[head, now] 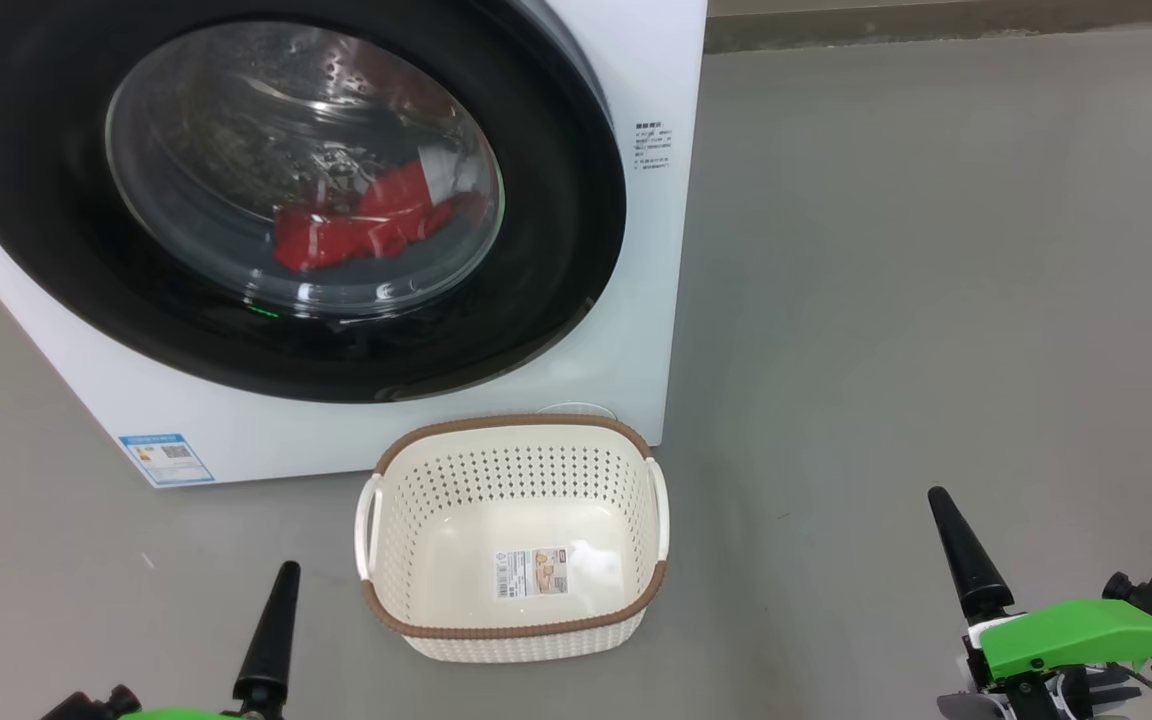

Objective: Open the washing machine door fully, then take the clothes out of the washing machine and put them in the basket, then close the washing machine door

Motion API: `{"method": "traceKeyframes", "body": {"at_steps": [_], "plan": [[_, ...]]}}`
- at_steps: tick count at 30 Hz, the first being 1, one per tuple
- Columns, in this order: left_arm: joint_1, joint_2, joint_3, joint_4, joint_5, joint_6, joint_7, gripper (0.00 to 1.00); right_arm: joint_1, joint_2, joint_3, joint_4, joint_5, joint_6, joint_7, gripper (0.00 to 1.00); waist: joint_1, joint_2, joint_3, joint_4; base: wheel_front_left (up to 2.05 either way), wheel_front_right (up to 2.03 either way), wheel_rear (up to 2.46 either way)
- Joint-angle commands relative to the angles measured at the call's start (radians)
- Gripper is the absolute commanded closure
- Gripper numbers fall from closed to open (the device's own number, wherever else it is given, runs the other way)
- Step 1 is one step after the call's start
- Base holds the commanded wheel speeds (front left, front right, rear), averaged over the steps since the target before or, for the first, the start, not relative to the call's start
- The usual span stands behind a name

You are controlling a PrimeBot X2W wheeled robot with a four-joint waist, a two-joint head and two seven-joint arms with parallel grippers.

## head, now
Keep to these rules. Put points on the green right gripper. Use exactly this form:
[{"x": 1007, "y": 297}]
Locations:
[{"x": 1076, "y": 635}]

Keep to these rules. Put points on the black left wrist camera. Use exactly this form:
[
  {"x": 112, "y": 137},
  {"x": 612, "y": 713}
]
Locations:
[{"x": 86, "y": 705}]

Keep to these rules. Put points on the red and white garment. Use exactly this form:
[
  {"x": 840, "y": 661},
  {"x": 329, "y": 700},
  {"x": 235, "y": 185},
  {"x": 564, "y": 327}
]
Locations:
[{"x": 356, "y": 235}]

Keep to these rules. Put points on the product label sticker with barcode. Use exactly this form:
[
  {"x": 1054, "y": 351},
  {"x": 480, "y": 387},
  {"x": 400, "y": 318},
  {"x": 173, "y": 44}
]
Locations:
[{"x": 533, "y": 572}]

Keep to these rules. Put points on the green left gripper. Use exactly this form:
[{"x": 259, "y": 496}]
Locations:
[{"x": 176, "y": 714}]

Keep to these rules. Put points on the cream laundry basket brown rim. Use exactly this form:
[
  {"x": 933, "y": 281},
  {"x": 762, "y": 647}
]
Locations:
[{"x": 456, "y": 520}]

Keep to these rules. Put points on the blue energy label sticker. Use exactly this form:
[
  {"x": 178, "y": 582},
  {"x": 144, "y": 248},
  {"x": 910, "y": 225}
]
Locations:
[{"x": 166, "y": 460}]

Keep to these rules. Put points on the white front-load washing machine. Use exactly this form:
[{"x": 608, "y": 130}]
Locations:
[{"x": 658, "y": 300}]

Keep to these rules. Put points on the black round glass washer door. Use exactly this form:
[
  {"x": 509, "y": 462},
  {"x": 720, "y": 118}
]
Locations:
[{"x": 36, "y": 200}]

